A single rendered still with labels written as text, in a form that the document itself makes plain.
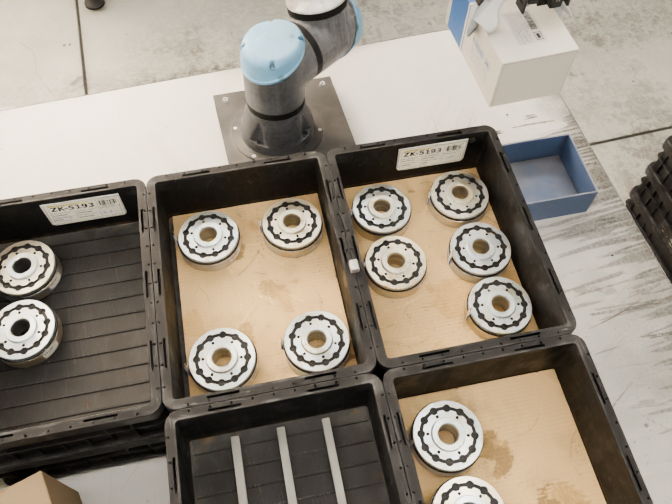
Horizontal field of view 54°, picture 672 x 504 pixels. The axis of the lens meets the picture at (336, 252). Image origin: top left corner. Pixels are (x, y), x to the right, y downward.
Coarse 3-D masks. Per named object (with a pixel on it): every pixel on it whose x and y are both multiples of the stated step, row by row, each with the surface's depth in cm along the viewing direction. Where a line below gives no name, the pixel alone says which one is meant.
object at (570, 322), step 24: (360, 144) 112; (384, 144) 112; (408, 144) 113; (336, 168) 109; (504, 168) 110; (336, 192) 107; (528, 216) 105; (360, 264) 100; (360, 288) 98; (552, 288) 99; (504, 336) 95; (552, 336) 95; (384, 360) 93; (408, 360) 93; (432, 360) 93
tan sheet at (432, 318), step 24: (408, 192) 119; (432, 216) 117; (360, 240) 114; (432, 240) 114; (432, 264) 112; (432, 288) 110; (456, 288) 110; (384, 312) 107; (408, 312) 107; (432, 312) 107; (456, 312) 107; (384, 336) 105; (408, 336) 105; (432, 336) 105; (456, 336) 105
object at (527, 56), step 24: (456, 0) 104; (456, 24) 107; (504, 24) 98; (528, 24) 98; (552, 24) 98; (480, 48) 100; (504, 48) 95; (528, 48) 95; (552, 48) 95; (576, 48) 95; (480, 72) 102; (504, 72) 95; (528, 72) 97; (552, 72) 98; (504, 96) 100; (528, 96) 102
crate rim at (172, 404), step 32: (256, 160) 110; (288, 160) 110; (320, 160) 110; (160, 256) 101; (160, 288) 99; (352, 288) 98; (160, 320) 95; (160, 352) 93; (256, 384) 91; (288, 384) 91
